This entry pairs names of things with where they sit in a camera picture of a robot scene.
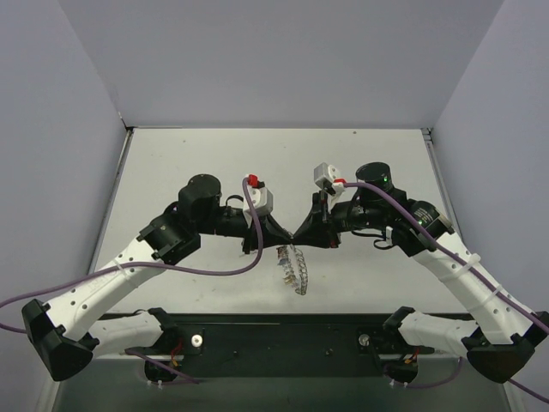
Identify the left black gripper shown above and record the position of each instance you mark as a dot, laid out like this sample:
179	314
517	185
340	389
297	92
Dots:
250	239

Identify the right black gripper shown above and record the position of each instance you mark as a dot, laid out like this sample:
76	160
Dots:
324	227

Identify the metal ring disc with keyrings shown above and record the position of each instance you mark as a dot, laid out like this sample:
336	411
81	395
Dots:
292	260

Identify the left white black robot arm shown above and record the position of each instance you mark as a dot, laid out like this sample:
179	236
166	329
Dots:
68	331

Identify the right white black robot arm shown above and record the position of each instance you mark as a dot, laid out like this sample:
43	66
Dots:
503	333

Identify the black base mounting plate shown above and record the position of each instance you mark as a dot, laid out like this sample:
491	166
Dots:
333	366

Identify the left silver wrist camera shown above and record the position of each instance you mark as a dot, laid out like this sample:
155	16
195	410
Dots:
262	200

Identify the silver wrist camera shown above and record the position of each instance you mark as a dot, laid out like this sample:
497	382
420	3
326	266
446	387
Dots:
262	200
325	175

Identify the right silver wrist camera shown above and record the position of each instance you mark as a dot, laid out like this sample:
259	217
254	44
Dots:
325	175

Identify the aluminium frame rail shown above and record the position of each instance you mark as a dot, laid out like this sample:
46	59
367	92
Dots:
300	338

